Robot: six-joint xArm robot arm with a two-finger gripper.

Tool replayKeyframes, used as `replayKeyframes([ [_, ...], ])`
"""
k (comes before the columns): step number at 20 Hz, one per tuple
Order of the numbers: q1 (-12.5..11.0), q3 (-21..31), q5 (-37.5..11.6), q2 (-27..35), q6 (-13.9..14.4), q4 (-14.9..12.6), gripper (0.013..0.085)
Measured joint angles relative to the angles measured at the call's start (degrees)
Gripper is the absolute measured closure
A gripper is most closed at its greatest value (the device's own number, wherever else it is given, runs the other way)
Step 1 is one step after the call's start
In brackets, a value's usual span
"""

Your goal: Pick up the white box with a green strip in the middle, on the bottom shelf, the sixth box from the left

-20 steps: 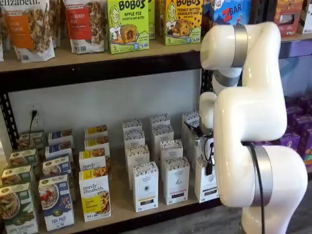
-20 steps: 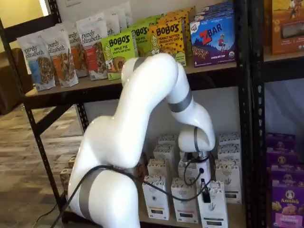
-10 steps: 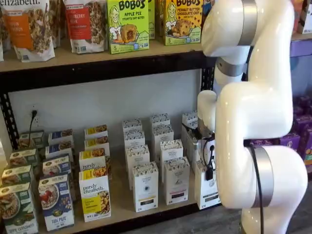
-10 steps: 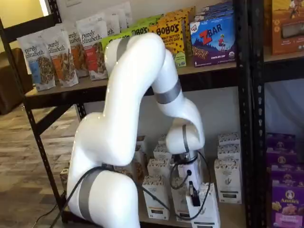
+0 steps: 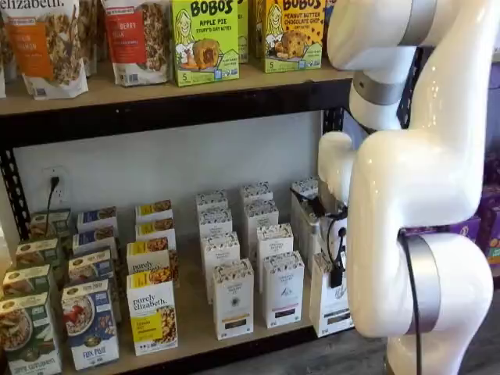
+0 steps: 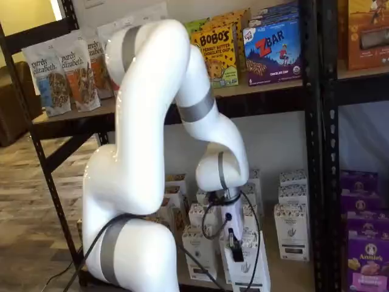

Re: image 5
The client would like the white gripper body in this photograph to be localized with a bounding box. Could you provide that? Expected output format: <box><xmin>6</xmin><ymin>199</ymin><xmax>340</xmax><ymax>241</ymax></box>
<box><xmin>328</xmin><ymin>212</ymin><xmax>350</xmax><ymax>273</ymax></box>

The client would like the white tea box pink strip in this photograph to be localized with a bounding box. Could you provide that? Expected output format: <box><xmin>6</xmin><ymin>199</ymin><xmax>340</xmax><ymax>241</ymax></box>
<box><xmin>244</xmin><ymin>200</ymin><xmax>280</xmax><ymax>253</ymax></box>
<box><xmin>239</xmin><ymin>181</ymin><xmax>273</xmax><ymax>206</ymax></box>
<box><xmin>262</xmin><ymin>250</ymin><xmax>305</xmax><ymax>329</ymax></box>
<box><xmin>256</xmin><ymin>223</ymin><xmax>295</xmax><ymax>270</ymax></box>

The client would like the white tea box yellow strip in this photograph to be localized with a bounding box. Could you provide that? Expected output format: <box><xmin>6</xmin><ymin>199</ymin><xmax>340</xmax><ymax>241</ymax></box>
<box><xmin>195</xmin><ymin>190</ymin><xmax>229</xmax><ymax>215</ymax></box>
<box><xmin>212</xmin><ymin>258</ymin><xmax>255</xmax><ymax>341</ymax></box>
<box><xmin>198</xmin><ymin>209</ymin><xmax>234</xmax><ymax>240</ymax></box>
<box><xmin>201</xmin><ymin>232</ymin><xmax>241</xmax><ymax>304</ymax></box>

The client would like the yellow purely elizabeth box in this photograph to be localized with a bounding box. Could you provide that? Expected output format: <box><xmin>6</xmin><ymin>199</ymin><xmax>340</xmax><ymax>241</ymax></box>
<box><xmin>126</xmin><ymin>237</ymin><xmax>180</xmax><ymax>288</ymax></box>
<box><xmin>134</xmin><ymin>200</ymin><xmax>173</xmax><ymax>224</ymax></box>
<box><xmin>134</xmin><ymin>218</ymin><xmax>177</xmax><ymax>251</ymax></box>
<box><xmin>126</xmin><ymin>271</ymin><xmax>180</xmax><ymax>356</ymax></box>

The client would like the yellow Bobo's peanut butter box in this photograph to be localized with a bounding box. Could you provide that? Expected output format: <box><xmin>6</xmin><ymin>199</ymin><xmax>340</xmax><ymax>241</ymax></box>
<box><xmin>263</xmin><ymin>0</ymin><xmax>326</xmax><ymax>74</ymax></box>
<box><xmin>252</xmin><ymin>0</ymin><xmax>269</xmax><ymax>60</ymax></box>

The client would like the green Bobo's apple pie box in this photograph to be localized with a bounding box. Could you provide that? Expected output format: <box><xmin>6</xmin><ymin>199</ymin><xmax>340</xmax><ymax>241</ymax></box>
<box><xmin>170</xmin><ymin>0</ymin><xmax>241</xmax><ymax>88</ymax></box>
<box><xmin>235</xmin><ymin>0</ymin><xmax>250</xmax><ymax>65</ymax></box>

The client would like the green oatmeal box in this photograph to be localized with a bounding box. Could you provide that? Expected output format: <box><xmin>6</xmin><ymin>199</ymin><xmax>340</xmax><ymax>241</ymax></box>
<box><xmin>0</xmin><ymin>292</ymin><xmax>63</xmax><ymax>375</ymax></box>
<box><xmin>15</xmin><ymin>237</ymin><xmax>63</xmax><ymax>273</ymax></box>
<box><xmin>2</xmin><ymin>264</ymin><xmax>55</xmax><ymax>301</ymax></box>
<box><xmin>29</xmin><ymin>209</ymin><xmax>73</xmax><ymax>242</ymax></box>

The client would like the red label granola bag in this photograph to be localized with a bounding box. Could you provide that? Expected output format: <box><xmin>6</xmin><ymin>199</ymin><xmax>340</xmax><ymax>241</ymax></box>
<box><xmin>100</xmin><ymin>0</ymin><xmax>173</xmax><ymax>88</ymax></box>

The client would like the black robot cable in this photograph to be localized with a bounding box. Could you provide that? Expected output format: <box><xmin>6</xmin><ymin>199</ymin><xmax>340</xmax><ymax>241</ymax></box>
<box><xmin>291</xmin><ymin>187</ymin><xmax>425</xmax><ymax>375</ymax></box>

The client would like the white wall outlet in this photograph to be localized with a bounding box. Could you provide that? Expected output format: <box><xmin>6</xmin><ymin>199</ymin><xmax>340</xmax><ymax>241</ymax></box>
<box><xmin>41</xmin><ymin>166</ymin><xmax>71</xmax><ymax>207</ymax></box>

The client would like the black power plug cord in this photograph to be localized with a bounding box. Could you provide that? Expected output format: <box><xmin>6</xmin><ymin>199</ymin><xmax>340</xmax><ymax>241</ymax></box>
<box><xmin>45</xmin><ymin>176</ymin><xmax>62</xmax><ymax>238</ymax></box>

